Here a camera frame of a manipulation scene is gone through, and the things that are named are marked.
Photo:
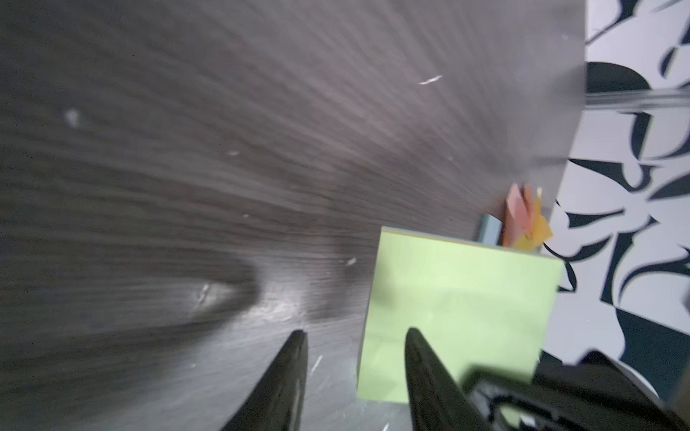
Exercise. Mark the green memo pad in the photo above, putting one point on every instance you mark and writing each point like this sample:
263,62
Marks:
477,306

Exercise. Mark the torn yellow memo page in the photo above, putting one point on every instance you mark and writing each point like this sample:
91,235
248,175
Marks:
536,230

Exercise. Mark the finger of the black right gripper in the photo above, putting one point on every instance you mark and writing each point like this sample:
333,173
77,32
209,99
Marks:
595,394

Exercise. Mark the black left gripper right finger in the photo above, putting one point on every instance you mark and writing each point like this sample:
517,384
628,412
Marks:
436,402

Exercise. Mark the torn pink memo page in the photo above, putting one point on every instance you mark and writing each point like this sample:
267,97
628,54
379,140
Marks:
518,217

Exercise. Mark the torn blue memo page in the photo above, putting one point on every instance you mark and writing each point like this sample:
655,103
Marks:
490,231

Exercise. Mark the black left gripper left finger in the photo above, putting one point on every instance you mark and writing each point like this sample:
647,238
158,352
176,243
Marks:
276,402

